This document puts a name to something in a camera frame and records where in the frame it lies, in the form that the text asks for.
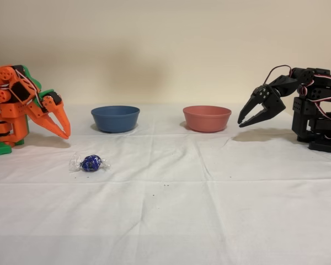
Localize blue candy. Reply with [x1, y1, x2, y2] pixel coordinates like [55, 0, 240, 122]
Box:
[69, 152, 111, 173]

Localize green arm base plate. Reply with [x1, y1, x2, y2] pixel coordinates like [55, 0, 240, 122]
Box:
[0, 114, 12, 157]

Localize white tablecloth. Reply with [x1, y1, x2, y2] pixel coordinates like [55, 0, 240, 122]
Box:
[0, 104, 331, 265]

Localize blue bowl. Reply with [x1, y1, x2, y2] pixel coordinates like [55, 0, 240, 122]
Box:
[90, 105, 141, 134]

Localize red white servo cable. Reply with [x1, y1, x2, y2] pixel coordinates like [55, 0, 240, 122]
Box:
[14, 67, 44, 111]

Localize red white looped cable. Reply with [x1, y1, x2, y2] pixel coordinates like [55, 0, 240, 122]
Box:
[264, 65, 292, 84]

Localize pink bowl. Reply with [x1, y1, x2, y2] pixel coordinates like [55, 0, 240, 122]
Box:
[183, 105, 232, 133]

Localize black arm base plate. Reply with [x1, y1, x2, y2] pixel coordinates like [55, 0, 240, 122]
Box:
[308, 139, 331, 154]

